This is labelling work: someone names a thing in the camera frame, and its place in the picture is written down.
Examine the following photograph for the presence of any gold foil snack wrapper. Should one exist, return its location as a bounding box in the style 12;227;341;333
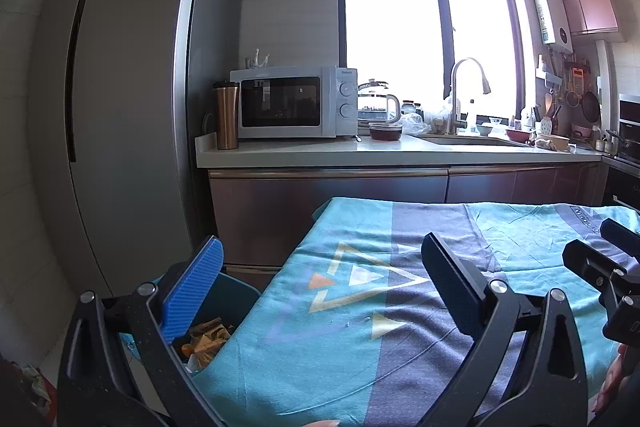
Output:
192;317;235;353

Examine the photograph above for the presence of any built-in oven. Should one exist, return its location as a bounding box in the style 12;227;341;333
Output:
617;93;640;162

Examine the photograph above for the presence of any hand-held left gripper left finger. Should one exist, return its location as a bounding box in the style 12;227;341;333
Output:
57;235;226;427

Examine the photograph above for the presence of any pink wall cabinet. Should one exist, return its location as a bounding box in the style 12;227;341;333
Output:
546;0;626;40

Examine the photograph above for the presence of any white water heater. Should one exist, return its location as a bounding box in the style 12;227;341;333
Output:
531;0;573;55

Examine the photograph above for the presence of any wall utensil rack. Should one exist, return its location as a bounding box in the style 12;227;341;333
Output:
536;52;603;120

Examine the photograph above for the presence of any patterned cloth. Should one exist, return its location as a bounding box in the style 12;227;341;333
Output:
20;364;53;415

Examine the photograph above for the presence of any blue trash bin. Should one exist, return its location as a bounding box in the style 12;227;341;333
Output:
120;272;263;413

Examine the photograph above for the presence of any grey refrigerator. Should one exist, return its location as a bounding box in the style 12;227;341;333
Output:
30;0;246;303

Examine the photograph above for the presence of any kitchen sink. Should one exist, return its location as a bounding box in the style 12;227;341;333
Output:
420;134;533;148

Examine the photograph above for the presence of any printed teal grey tablecloth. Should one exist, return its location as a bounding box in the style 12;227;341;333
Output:
192;197;640;427

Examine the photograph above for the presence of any glass electric kettle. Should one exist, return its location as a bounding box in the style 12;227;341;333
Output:
357;78;402;125

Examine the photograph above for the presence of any dark food container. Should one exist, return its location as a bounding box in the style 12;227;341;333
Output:
368;122;405;142

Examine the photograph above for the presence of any steel kitchen faucet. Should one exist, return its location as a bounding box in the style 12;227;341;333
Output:
449;58;492;135

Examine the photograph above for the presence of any cream pot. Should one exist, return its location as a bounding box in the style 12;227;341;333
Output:
536;132;572;152

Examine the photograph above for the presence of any kitchen counter cabinet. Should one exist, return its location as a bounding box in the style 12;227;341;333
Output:
196;134;613;280

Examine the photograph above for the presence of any white microwave oven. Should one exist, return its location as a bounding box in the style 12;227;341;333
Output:
230;66;360;140

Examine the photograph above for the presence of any kitchen window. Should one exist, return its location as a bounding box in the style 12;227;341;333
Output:
335;0;531;118

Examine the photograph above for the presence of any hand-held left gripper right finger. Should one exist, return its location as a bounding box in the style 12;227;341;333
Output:
421;233;588;427

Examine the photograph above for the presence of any hanging frying pan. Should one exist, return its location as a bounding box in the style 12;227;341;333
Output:
580;89;601;120

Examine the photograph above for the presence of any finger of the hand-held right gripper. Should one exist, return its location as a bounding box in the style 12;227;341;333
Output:
562;238;628;295
600;218;640;260

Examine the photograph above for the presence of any clear plastic bag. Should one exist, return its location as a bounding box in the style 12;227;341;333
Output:
402;109;433;135

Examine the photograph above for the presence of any copper thermos tumbler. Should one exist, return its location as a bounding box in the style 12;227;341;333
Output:
212;80;242;151

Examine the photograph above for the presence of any person's right hand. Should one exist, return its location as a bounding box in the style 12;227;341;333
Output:
592;344;633;413

